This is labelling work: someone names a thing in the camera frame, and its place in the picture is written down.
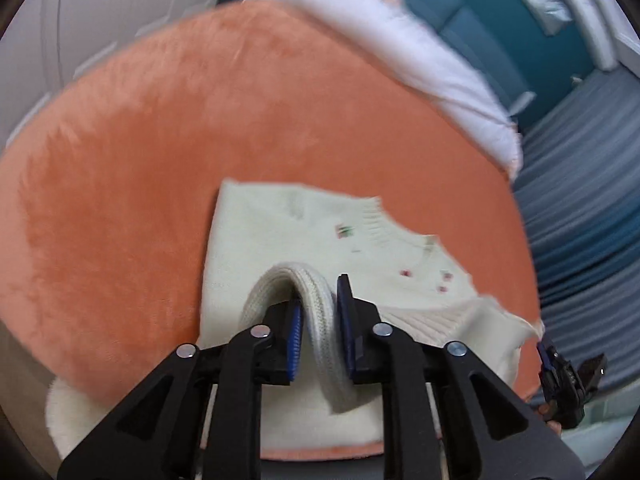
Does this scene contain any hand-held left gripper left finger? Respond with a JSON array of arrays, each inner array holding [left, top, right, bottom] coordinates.
[[57, 302, 304, 480]]

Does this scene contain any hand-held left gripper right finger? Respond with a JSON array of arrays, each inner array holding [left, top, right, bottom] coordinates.
[[336, 274, 586, 480]]

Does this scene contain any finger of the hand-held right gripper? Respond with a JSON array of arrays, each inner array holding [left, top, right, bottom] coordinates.
[[536, 334, 567, 397], [575, 353, 609, 394]]

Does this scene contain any cream knit sweater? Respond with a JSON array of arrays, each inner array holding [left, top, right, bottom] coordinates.
[[199, 179, 545, 461]]

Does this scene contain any grey striped bedding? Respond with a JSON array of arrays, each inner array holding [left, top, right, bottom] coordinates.
[[510, 67, 640, 461]]

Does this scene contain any orange plush blanket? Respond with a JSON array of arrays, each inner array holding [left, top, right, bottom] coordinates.
[[0, 0, 543, 462]]

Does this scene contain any cream fluffy cloth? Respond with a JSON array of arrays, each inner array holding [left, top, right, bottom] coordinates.
[[45, 375, 131, 463]]

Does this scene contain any white cloth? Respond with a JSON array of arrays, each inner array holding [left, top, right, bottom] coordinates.
[[250, 0, 525, 181]]

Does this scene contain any teal padded sofa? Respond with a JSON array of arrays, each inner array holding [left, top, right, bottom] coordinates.
[[370, 0, 603, 128]]

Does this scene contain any white cushion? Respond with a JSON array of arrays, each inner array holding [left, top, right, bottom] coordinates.
[[562, 0, 622, 72]]

